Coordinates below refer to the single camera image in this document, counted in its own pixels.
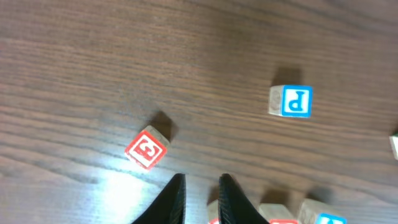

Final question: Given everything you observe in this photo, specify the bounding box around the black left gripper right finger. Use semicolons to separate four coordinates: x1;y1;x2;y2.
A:
218;174;269;224

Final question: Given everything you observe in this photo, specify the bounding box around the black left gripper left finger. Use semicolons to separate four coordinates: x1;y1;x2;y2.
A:
132;174;186;224

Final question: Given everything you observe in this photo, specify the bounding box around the red letter A block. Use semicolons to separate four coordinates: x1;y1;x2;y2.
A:
207;200;219;224

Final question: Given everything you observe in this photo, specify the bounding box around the red letter I block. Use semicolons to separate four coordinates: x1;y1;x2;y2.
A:
258;203;300;224

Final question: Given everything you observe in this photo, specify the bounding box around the blue number 2 block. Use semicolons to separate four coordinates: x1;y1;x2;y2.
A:
297;198;347;224

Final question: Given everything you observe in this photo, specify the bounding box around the red letter E block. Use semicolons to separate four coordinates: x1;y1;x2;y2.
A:
124;125;170;171

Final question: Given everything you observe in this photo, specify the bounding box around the blue letter P block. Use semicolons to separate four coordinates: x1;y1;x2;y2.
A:
268;85;313;118

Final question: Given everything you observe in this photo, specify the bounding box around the white block red print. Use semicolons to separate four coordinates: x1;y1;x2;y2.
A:
389;133;398;160

